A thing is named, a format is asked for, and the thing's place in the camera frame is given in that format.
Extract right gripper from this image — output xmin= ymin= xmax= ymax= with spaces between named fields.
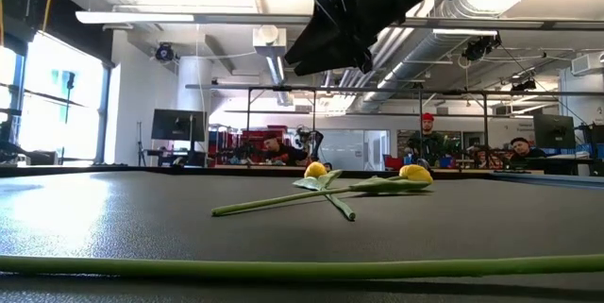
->
xmin=284 ymin=0 xmax=426 ymax=76

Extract yellow artificial tulip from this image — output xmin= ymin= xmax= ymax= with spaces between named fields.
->
xmin=292 ymin=160 xmax=357 ymax=223
xmin=210 ymin=163 xmax=434 ymax=218

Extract red artificial tulip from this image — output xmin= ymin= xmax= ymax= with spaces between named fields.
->
xmin=0 ymin=254 xmax=604 ymax=281

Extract white ceiling air unit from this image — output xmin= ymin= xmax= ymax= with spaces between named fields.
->
xmin=252 ymin=24 xmax=288 ymax=58

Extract person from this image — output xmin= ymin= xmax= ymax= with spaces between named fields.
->
xmin=257 ymin=132 xmax=308 ymax=167
xmin=408 ymin=112 xmax=447 ymax=168
xmin=507 ymin=136 xmax=548 ymax=170

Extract red storage bins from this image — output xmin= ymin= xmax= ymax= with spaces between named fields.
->
xmin=207 ymin=125 xmax=290 ymax=165

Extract black computer monitor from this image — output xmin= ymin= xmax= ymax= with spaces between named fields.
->
xmin=532 ymin=113 xmax=577 ymax=150
xmin=150 ymin=109 xmax=208 ymax=167

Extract dark table mat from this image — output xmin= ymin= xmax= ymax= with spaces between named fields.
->
xmin=0 ymin=170 xmax=604 ymax=303

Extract silver ventilation duct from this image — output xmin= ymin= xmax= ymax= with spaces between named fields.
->
xmin=361 ymin=0 xmax=544 ymax=114

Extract black workcell frame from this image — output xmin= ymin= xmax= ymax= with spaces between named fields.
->
xmin=186 ymin=83 xmax=604 ymax=168

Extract black ceiling camera cluster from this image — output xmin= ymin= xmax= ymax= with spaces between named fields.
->
xmin=461 ymin=33 xmax=503 ymax=62

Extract grey overhead frame beam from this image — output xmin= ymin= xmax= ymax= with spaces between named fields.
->
xmin=75 ymin=9 xmax=604 ymax=32

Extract white wall air unit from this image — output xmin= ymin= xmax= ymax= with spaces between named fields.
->
xmin=569 ymin=52 xmax=604 ymax=77

